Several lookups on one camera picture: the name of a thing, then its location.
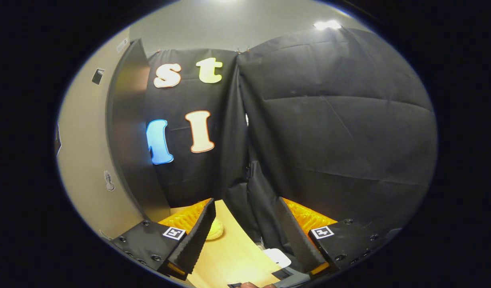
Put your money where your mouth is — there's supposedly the white square coaster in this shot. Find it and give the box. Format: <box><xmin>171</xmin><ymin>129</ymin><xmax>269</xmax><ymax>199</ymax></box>
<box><xmin>263</xmin><ymin>248</ymin><xmax>292</xmax><ymax>268</ymax></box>

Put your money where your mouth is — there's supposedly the black backdrop cloth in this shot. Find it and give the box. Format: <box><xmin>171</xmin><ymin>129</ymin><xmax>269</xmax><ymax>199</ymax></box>
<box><xmin>144</xmin><ymin>25</ymin><xmax>438</xmax><ymax>276</ymax></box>

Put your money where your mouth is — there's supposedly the light grey cabinet door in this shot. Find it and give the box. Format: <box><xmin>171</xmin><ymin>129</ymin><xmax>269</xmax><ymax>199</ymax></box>
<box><xmin>56</xmin><ymin>27</ymin><xmax>147</xmax><ymax>240</ymax></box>

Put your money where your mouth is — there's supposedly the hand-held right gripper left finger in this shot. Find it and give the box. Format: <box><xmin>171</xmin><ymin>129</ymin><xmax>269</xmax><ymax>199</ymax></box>
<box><xmin>110</xmin><ymin>198</ymin><xmax>216</xmax><ymax>281</ymax></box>

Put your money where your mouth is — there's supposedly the dark grey cabinet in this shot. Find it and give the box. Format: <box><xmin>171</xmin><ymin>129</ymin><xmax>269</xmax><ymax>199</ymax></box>
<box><xmin>106</xmin><ymin>39</ymin><xmax>171</xmax><ymax>223</ymax></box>

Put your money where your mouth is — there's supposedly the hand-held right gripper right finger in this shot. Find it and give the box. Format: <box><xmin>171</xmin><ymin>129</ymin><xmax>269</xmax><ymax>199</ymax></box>
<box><xmin>276</xmin><ymin>197</ymin><xmax>402</xmax><ymax>282</ymax></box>

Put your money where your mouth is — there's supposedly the yellow round sponge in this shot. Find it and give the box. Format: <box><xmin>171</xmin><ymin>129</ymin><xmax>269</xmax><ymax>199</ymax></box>
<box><xmin>206</xmin><ymin>217</ymin><xmax>225</xmax><ymax>241</ymax></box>

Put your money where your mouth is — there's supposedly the ceiling light panel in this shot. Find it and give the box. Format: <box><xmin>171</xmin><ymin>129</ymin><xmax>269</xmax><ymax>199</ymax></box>
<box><xmin>313</xmin><ymin>20</ymin><xmax>342</xmax><ymax>31</ymax></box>

